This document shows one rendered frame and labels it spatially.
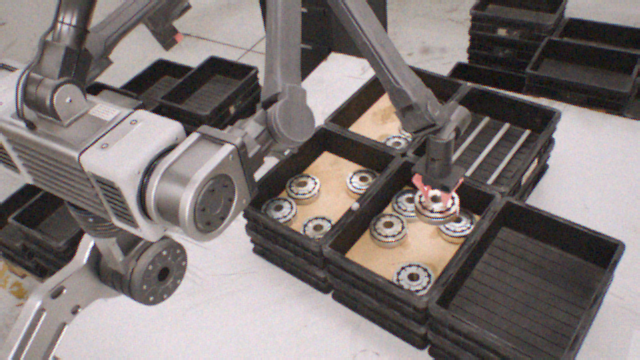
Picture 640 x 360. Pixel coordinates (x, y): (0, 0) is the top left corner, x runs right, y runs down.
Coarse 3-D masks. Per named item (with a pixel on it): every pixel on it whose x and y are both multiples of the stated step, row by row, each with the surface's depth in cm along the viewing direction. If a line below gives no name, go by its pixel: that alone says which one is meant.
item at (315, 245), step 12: (336, 132) 173; (372, 144) 168; (288, 156) 168; (396, 156) 163; (276, 168) 165; (264, 180) 162; (252, 216) 155; (264, 216) 152; (276, 228) 150; (288, 228) 148; (336, 228) 146; (300, 240) 146; (312, 240) 144; (324, 240) 143
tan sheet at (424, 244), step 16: (416, 224) 157; (368, 240) 155; (416, 240) 153; (432, 240) 152; (352, 256) 151; (368, 256) 151; (384, 256) 150; (400, 256) 149; (416, 256) 149; (432, 256) 148; (448, 256) 148; (384, 272) 146
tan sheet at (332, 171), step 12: (324, 156) 181; (336, 156) 180; (312, 168) 178; (324, 168) 177; (336, 168) 176; (348, 168) 176; (360, 168) 175; (324, 180) 173; (336, 180) 173; (324, 192) 170; (336, 192) 169; (312, 204) 167; (324, 204) 166; (336, 204) 166; (348, 204) 165; (300, 216) 164; (336, 216) 162
